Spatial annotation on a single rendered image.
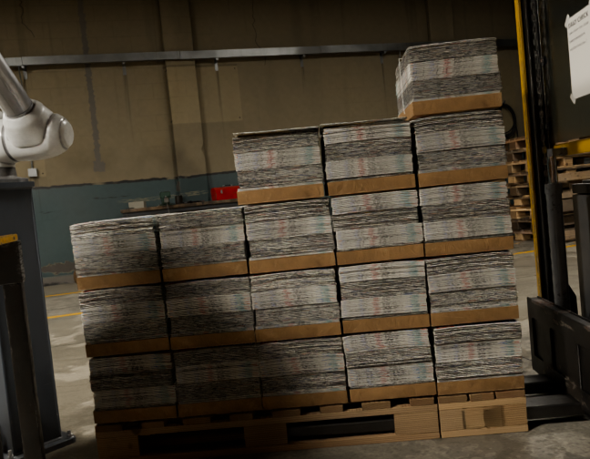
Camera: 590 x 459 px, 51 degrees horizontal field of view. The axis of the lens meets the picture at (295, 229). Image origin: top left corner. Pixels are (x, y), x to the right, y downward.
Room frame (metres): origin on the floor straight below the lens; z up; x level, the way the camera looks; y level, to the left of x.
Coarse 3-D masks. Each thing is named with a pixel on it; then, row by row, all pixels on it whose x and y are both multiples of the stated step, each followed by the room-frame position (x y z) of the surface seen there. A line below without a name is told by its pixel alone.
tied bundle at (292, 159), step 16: (240, 144) 2.05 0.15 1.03; (256, 144) 2.04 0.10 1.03; (272, 144) 2.04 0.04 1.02; (288, 144) 2.04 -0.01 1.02; (304, 144) 2.04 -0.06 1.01; (240, 160) 2.05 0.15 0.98; (256, 160) 2.04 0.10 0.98; (272, 160) 2.04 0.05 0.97; (288, 160) 2.04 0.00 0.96; (304, 160) 2.04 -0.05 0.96; (240, 176) 2.04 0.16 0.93; (256, 176) 2.04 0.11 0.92; (272, 176) 2.04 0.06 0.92; (288, 176) 2.04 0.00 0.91; (304, 176) 2.04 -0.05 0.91; (320, 176) 2.04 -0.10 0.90
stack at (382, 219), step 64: (384, 192) 2.03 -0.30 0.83; (128, 256) 2.06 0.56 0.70; (192, 256) 2.05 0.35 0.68; (256, 256) 2.04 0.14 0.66; (128, 320) 2.06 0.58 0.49; (192, 320) 2.06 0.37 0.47; (256, 320) 2.05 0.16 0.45; (320, 320) 2.03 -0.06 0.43; (128, 384) 2.07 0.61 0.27; (192, 384) 2.05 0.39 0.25; (256, 384) 2.05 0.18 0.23; (320, 384) 2.04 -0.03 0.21; (384, 384) 2.03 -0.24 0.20; (128, 448) 2.06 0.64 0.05; (256, 448) 2.04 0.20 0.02
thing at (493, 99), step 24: (480, 96) 2.00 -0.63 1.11; (480, 168) 2.00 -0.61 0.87; (504, 168) 2.00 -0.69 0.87; (456, 240) 2.01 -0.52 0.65; (480, 240) 2.00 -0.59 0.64; (504, 240) 2.00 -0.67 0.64; (456, 312) 2.01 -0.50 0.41; (480, 312) 2.01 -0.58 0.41; (504, 312) 2.00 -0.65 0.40; (456, 384) 2.01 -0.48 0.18; (480, 384) 2.01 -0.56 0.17; (504, 384) 2.01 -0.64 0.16
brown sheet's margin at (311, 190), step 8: (312, 184) 2.03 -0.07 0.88; (320, 184) 2.03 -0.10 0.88; (240, 192) 2.04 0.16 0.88; (248, 192) 2.04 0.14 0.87; (256, 192) 2.04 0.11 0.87; (264, 192) 2.04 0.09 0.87; (272, 192) 2.04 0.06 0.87; (280, 192) 2.04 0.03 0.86; (288, 192) 2.03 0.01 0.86; (296, 192) 2.03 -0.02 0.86; (304, 192) 2.03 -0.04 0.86; (312, 192) 2.03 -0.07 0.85; (320, 192) 2.03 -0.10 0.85; (240, 200) 2.04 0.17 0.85; (248, 200) 2.04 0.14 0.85; (256, 200) 2.04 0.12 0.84; (264, 200) 2.04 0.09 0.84; (272, 200) 2.04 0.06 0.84
